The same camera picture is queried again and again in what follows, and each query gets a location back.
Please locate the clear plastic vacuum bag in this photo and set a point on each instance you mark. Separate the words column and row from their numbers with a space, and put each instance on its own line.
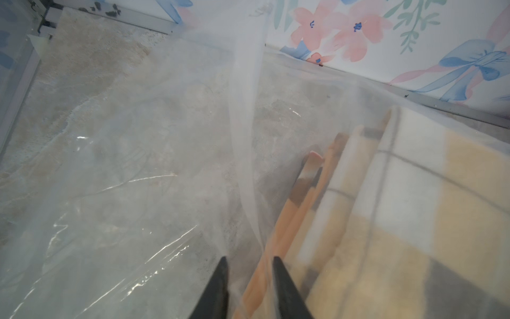
column 193, row 155

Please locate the orange cream striped blanket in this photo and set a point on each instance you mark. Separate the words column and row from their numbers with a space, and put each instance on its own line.
column 413, row 224

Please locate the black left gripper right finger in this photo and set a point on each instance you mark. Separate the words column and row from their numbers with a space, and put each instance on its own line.
column 289, row 302

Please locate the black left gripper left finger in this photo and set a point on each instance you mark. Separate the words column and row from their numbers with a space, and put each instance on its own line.
column 213, row 303

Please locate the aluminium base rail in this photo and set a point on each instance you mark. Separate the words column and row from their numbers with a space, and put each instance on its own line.
column 22, row 46

